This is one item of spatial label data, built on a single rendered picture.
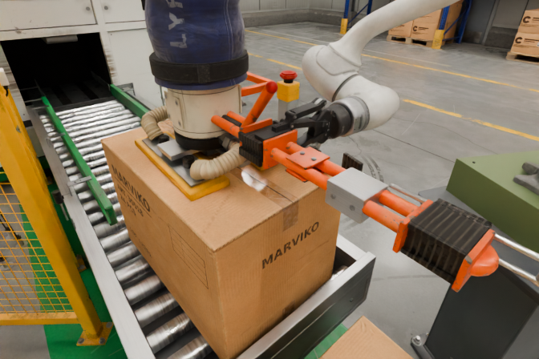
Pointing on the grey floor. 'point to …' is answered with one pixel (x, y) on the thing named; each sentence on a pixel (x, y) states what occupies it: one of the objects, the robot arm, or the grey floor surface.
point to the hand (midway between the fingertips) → (272, 143)
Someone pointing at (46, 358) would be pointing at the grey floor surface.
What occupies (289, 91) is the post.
